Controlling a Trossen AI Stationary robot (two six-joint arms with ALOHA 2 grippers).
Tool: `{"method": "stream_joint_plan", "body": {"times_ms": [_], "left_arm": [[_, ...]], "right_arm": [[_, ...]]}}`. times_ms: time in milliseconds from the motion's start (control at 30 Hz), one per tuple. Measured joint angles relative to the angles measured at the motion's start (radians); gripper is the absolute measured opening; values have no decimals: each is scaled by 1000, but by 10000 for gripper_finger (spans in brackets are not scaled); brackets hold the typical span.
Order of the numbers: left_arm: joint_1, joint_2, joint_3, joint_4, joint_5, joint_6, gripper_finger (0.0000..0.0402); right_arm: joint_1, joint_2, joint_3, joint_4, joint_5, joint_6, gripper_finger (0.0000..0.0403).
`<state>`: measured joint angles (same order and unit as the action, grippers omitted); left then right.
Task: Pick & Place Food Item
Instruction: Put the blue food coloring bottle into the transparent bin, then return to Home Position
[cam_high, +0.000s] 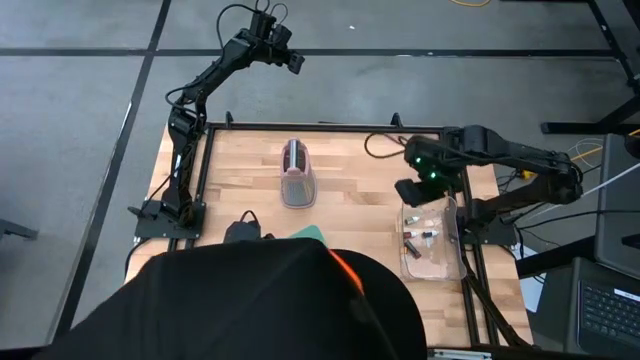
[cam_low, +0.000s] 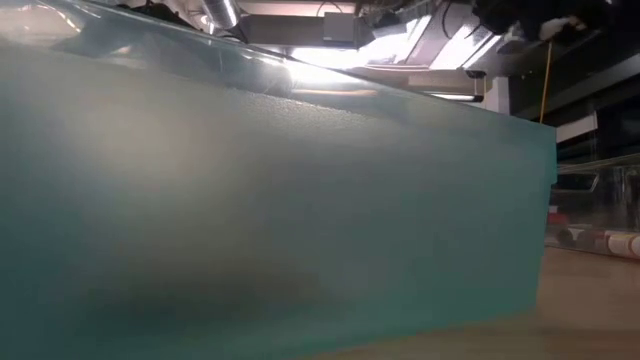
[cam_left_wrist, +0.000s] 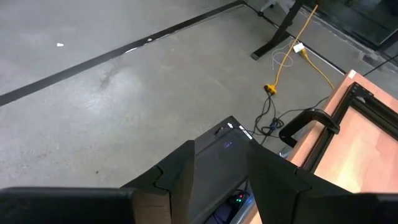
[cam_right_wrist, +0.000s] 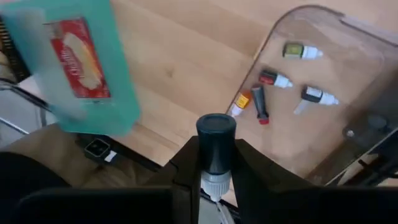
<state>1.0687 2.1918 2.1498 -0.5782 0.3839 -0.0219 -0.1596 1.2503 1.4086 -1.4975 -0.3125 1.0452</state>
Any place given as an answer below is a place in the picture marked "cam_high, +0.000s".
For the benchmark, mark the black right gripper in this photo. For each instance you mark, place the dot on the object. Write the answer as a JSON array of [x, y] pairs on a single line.
[[420, 192]]

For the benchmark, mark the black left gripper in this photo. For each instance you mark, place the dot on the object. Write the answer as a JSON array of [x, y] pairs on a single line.
[[272, 37]]

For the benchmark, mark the small silver cylinder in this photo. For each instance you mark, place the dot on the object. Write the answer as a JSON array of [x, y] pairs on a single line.
[[411, 220]]

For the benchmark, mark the small red cylinder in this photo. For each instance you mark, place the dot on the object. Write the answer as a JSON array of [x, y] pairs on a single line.
[[411, 233]]

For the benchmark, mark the small dark cylinder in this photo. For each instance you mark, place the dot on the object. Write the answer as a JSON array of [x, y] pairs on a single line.
[[413, 248]]

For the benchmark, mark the teal plastic bin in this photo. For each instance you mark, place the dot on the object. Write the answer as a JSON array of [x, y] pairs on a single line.
[[310, 234]]

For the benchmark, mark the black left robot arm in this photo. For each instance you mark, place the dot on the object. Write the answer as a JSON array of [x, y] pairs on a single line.
[[186, 150]]

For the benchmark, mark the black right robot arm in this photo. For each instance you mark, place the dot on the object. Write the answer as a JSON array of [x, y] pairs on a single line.
[[515, 152]]

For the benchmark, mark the clear plastic container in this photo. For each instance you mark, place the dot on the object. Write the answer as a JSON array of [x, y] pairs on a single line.
[[435, 265]]

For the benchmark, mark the black desk crossbar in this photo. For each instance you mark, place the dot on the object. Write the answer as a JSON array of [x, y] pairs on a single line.
[[555, 257]]

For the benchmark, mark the white paper sheet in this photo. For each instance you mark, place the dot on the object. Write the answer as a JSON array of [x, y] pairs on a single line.
[[531, 300]]

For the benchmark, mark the silver metal bar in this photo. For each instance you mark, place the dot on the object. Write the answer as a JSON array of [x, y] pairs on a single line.
[[460, 355]]

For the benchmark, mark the black power adapter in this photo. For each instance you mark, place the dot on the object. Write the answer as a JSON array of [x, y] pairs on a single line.
[[242, 231]]

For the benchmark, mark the grey computer case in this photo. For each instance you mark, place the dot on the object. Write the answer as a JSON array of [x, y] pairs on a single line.
[[620, 200]]

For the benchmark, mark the dark grey laptop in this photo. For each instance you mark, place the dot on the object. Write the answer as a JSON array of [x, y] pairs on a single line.
[[605, 310]]

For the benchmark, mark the person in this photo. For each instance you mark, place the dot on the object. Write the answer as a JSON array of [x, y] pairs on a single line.
[[225, 310]]

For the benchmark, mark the dark grey furniture foot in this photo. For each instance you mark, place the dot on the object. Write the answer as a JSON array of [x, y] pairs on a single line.
[[17, 230]]

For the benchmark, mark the black metal table frame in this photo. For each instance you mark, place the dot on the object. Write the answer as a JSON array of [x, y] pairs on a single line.
[[325, 127]]

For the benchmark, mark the black frame bracket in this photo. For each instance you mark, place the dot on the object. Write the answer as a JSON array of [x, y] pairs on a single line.
[[229, 118], [396, 119]]

